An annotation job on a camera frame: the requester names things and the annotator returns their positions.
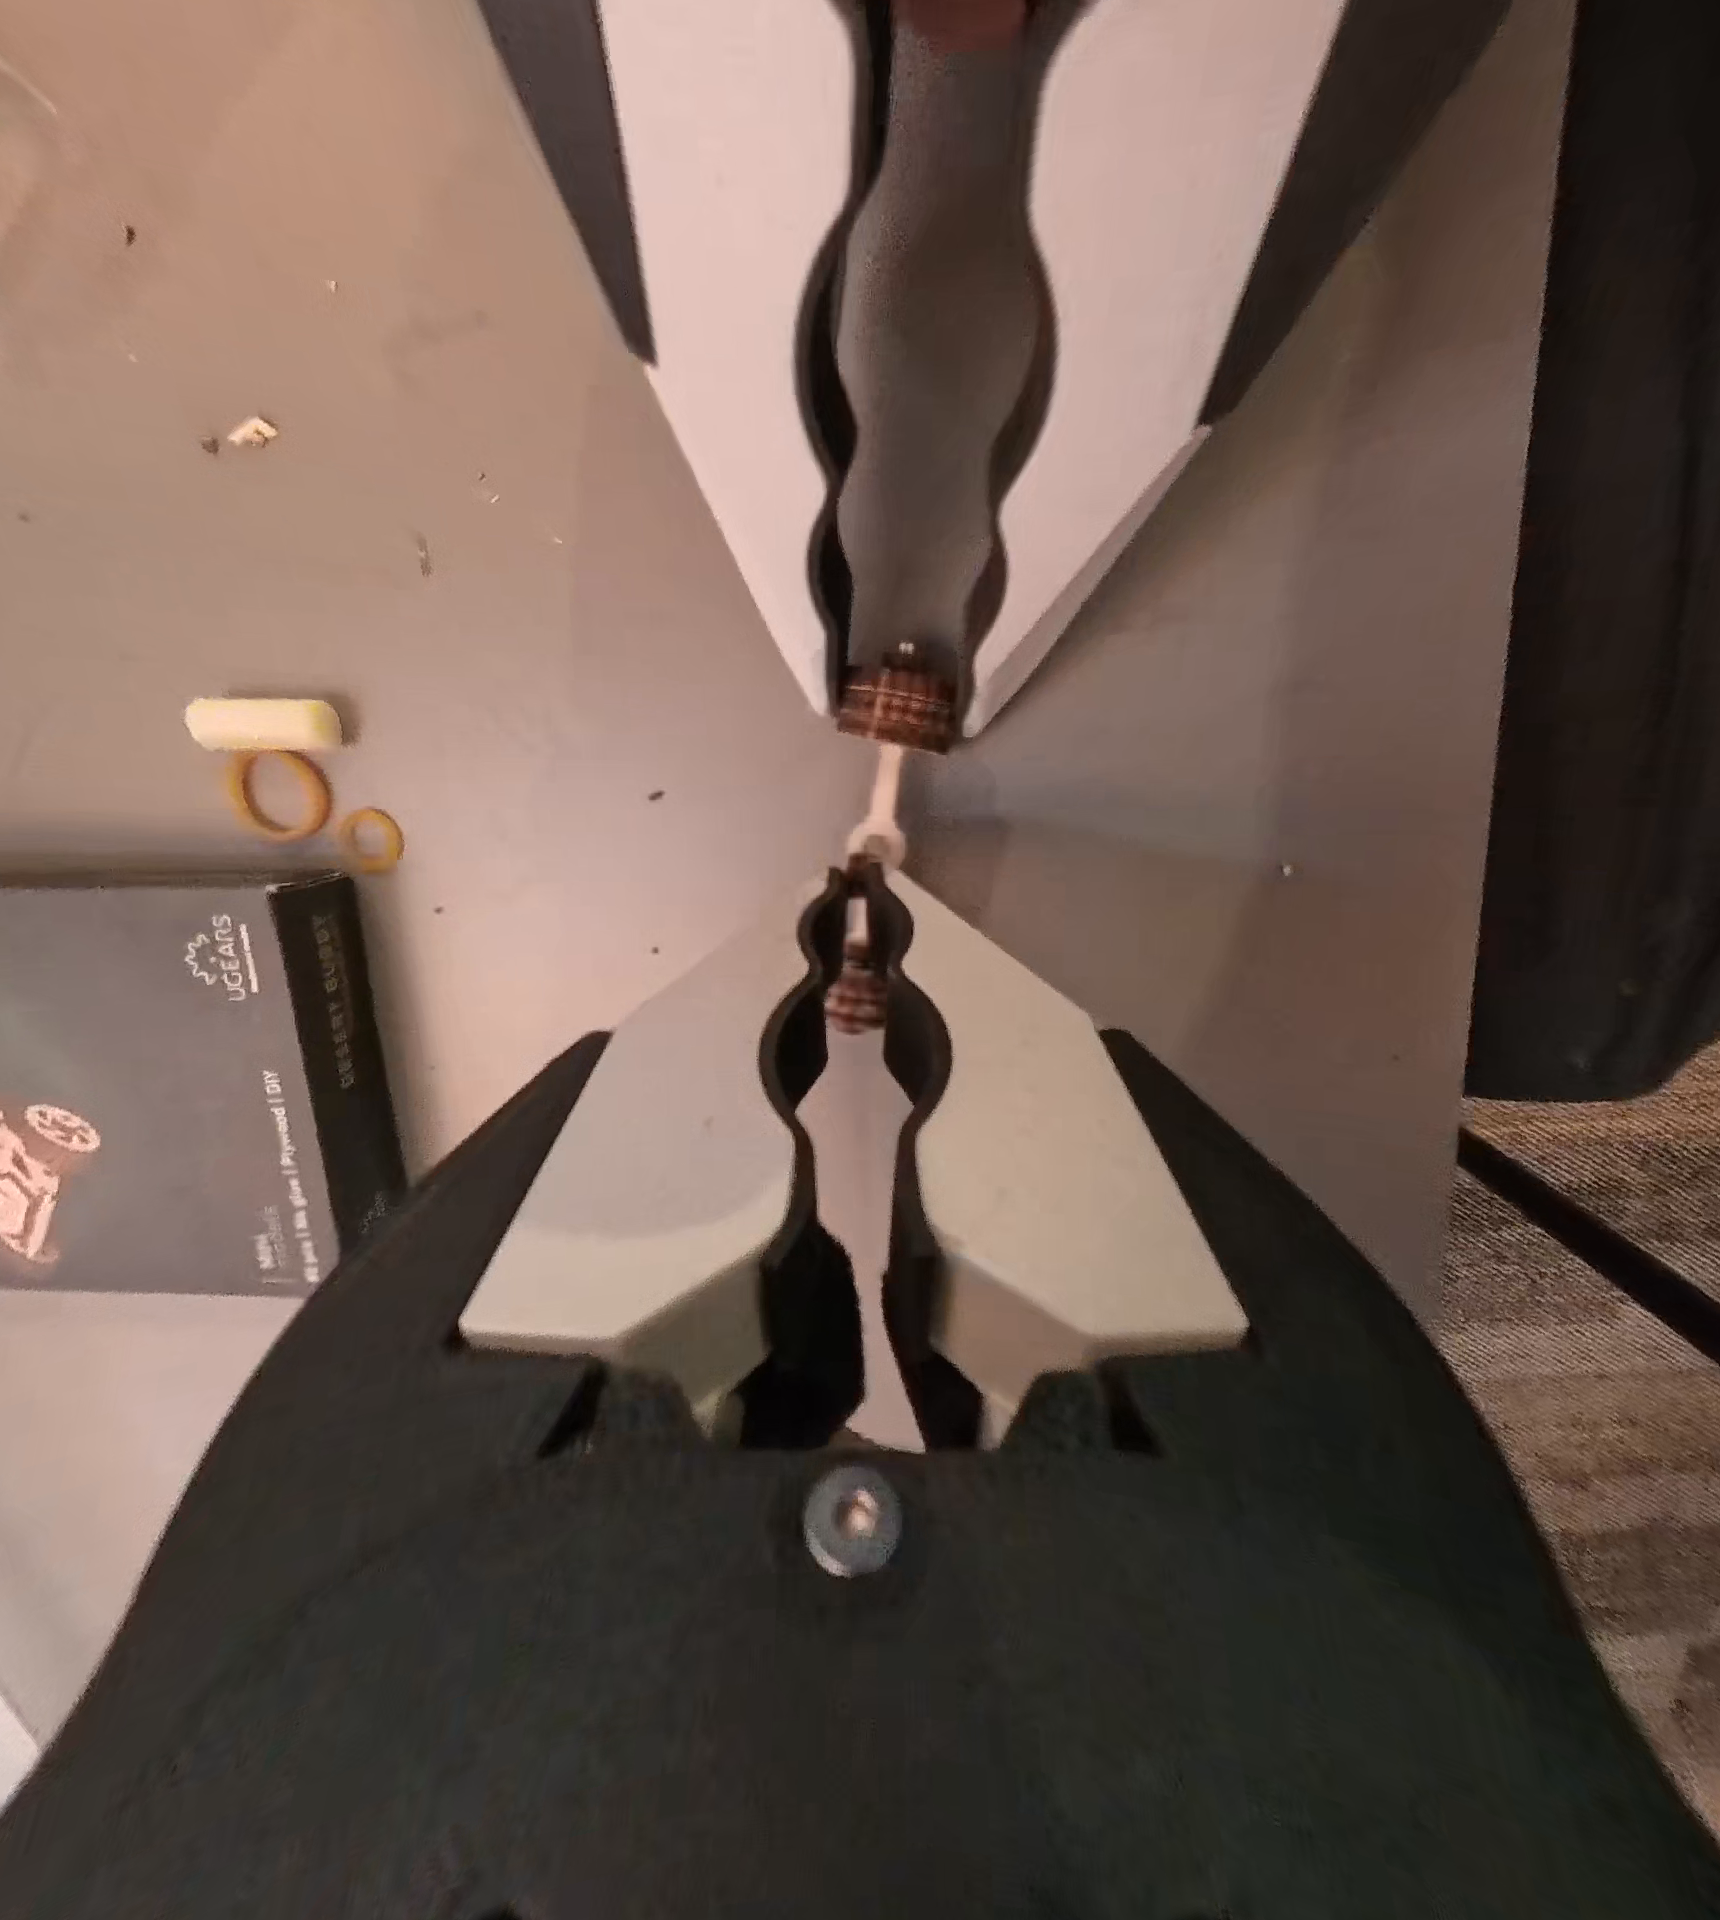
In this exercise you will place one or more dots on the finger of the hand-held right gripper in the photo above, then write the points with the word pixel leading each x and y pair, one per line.
pixel 723 226
pixel 1145 226

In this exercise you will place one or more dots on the small rubber band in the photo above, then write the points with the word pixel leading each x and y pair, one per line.
pixel 342 842

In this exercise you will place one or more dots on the wooden wheel axle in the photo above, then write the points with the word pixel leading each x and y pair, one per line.
pixel 896 701

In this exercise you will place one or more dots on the person's right hand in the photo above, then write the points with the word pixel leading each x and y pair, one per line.
pixel 958 16

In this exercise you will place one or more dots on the large rubber band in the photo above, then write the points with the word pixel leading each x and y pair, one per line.
pixel 235 796

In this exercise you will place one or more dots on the wooden chip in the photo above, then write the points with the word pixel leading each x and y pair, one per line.
pixel 251 435

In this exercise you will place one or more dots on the black model box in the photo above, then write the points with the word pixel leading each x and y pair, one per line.
pixel 126 1081

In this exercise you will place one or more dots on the white wax cylinder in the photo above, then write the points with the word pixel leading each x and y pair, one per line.
pixel 261 722

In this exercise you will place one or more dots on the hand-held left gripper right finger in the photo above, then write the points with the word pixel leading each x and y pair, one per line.
pixel 1085 1201

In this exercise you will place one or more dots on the black metal table leg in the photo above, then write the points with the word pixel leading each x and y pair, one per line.
pixel 1627 1269

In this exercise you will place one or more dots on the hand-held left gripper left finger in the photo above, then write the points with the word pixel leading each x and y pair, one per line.
pixel 620 1201

